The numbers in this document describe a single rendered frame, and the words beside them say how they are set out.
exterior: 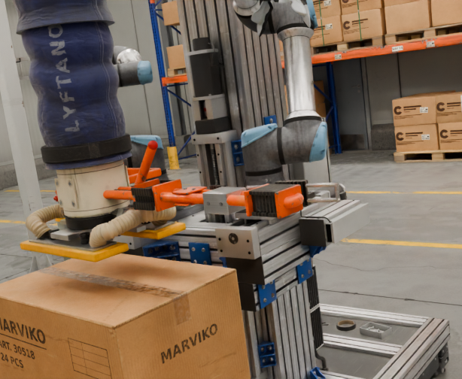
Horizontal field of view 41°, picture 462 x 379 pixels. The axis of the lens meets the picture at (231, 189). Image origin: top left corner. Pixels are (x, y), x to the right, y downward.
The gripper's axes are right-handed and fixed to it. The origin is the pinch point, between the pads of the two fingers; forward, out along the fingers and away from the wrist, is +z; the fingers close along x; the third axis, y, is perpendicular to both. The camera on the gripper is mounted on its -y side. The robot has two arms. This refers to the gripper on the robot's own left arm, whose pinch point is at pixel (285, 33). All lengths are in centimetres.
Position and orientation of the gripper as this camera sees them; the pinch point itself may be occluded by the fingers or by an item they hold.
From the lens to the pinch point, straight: 165.0
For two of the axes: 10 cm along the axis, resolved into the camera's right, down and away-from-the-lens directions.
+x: 7.9, 0.0, -6.1
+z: 1.3, 9.8, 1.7
